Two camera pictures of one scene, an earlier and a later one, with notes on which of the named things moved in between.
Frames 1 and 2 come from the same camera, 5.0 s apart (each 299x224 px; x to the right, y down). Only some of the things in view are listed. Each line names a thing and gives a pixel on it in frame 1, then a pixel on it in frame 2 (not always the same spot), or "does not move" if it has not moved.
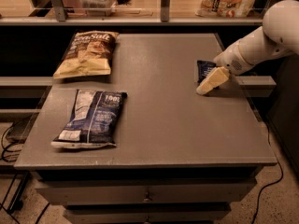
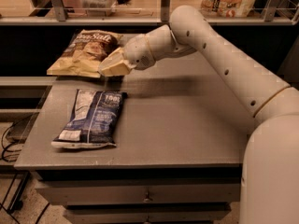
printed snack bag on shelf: x=226 y=1 does not move
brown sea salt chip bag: x=90 y=54 does not move
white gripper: x=230 y=61 → x=137 y=51
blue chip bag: x=95 y=121 does not move
